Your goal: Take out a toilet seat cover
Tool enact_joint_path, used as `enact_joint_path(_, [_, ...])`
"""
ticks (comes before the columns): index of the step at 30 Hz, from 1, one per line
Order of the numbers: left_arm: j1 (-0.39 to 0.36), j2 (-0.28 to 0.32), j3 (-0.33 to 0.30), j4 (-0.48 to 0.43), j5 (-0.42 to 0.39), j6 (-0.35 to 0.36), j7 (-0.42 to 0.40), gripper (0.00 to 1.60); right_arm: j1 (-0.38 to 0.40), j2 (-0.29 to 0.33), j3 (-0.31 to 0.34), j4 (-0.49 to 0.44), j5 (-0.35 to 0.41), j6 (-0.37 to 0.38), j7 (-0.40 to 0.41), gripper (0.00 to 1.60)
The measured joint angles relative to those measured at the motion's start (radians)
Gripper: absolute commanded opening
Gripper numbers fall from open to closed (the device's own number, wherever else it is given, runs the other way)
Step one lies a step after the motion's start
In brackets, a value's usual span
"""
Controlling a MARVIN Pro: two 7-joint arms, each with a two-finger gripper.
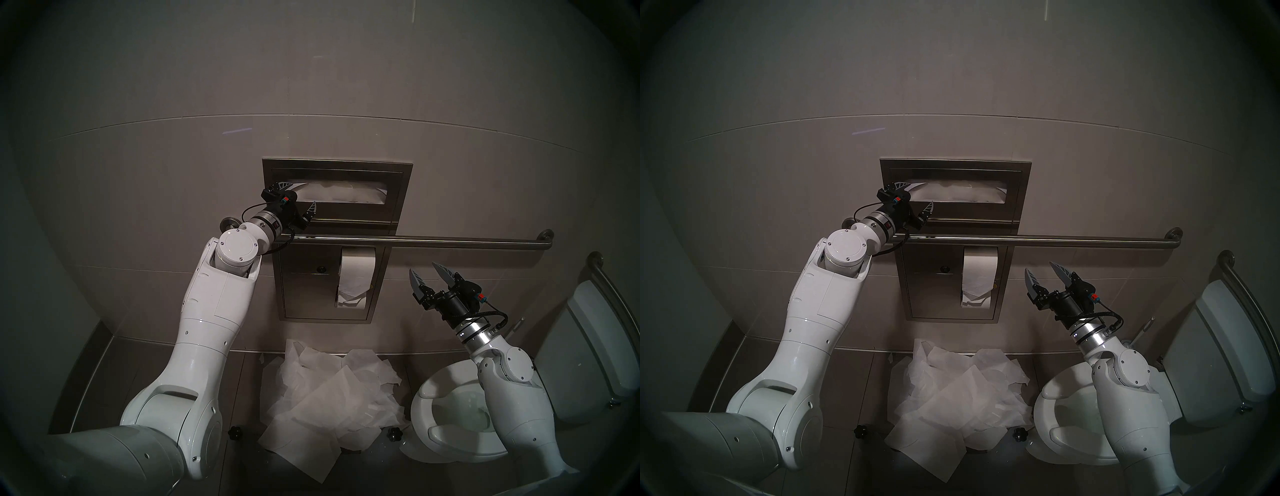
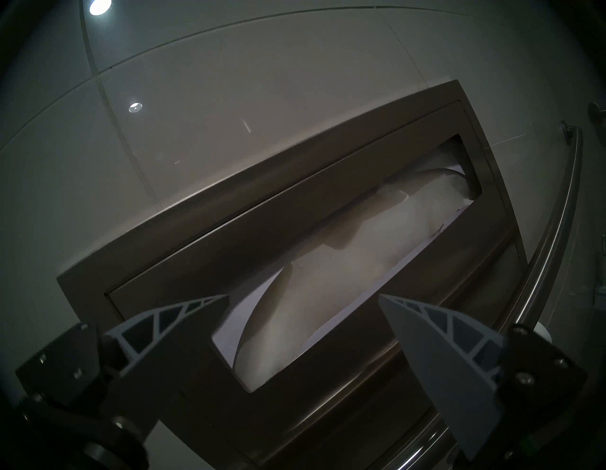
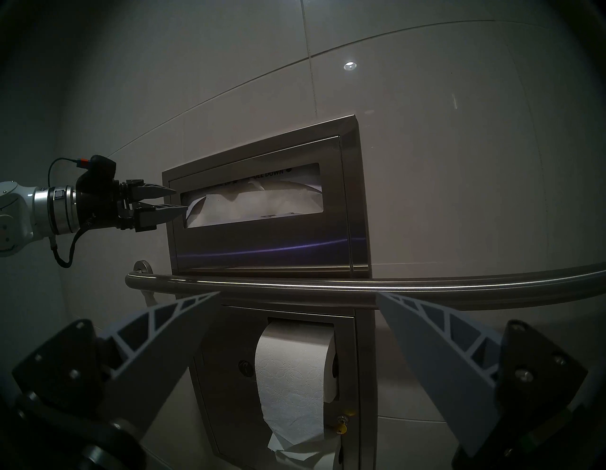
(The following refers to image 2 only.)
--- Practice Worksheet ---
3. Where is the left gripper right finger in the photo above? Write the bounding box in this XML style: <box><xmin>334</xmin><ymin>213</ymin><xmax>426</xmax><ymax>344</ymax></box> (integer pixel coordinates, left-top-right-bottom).
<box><xmin>379</xmin><ymin>293</ymin><xmax>588</xmax><ymax>461</ymax></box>

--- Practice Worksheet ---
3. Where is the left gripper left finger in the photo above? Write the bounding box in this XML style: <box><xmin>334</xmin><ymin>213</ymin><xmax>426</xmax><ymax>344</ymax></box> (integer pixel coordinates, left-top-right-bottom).
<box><xmin>16</xmin><ymin>294</ymin><xmax>231</xmax><ymax>429</ymax></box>

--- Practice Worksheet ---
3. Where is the white paper toilet seat cover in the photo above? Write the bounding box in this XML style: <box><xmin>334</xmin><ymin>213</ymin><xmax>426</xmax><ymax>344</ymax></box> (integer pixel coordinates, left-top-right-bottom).
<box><xmin>212</xmin><ymin>153</ymin><xmax>476</xmax><ymax>393</ymax></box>

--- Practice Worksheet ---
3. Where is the stainless steel dispenser cabinet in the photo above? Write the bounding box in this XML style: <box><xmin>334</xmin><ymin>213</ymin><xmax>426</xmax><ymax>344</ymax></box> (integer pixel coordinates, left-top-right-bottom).
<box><xmin>56</xmin><ymin>80</ymin><xmax>529</xmax><ymax>470</ymax></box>

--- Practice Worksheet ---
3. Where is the long steel grab bar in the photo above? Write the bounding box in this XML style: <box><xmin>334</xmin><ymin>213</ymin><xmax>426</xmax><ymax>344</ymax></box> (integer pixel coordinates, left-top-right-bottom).
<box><xmin>379</xmin><ymin>124</ymin><xmax>584</xmax><ymax>470</ymax></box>

